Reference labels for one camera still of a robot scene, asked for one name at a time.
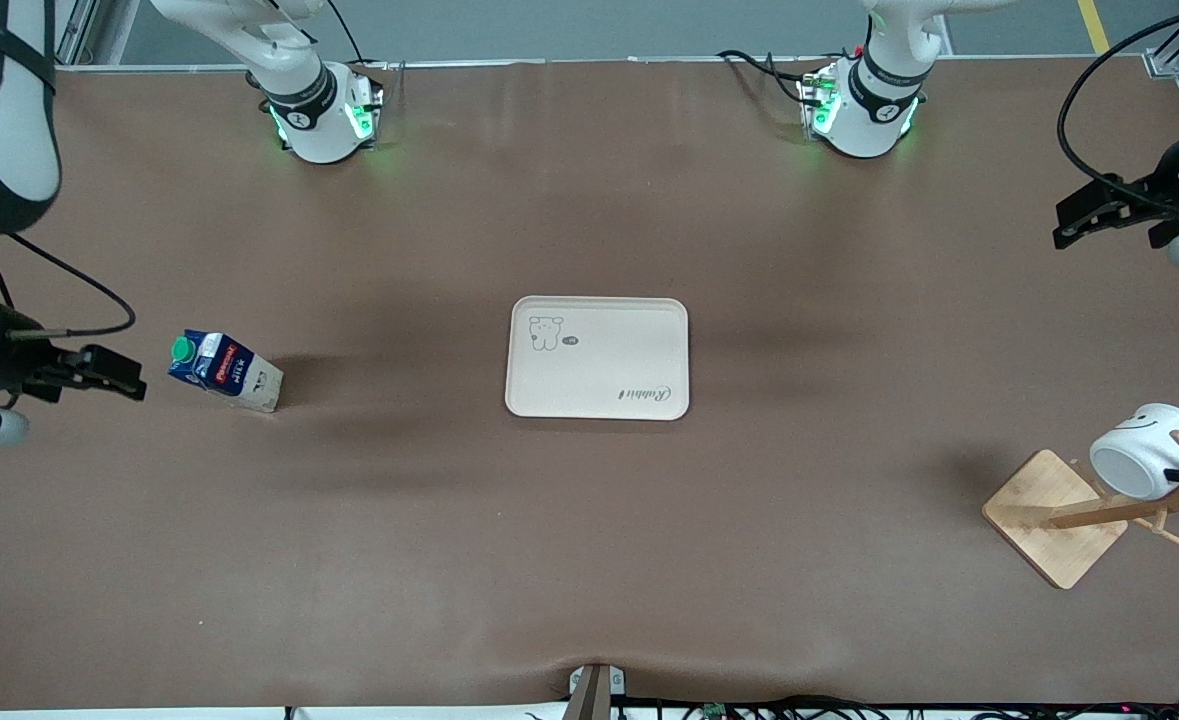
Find blue milk carton green cap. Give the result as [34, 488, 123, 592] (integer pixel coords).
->
[167, 330, 285, 414]

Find white smiley cup black handle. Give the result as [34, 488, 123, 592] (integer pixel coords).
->
[1089, 403, 1179, 503]

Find wooden cup rack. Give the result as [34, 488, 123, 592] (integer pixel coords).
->
[981, 430, 1179, 591]

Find brown table cover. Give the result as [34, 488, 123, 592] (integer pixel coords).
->
[0, 55, 1179, 713]

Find beige plastic tray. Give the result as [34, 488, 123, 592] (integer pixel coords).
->
[505, 296, 690, 421]

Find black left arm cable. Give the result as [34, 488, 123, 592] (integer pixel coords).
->
[1056, 0, 1179, 217]

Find black left base cable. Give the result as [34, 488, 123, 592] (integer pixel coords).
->
[716, 48, 822, 107]

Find black base cable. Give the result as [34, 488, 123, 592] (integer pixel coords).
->
[716, 48, 822, 107]
[321, 0, 392, 73]

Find black right base cable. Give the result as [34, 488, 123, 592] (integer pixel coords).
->
[321, 0, 392, 73]

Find metal table edge bracket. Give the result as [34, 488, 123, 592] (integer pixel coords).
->
[567, 663, 627, 720]

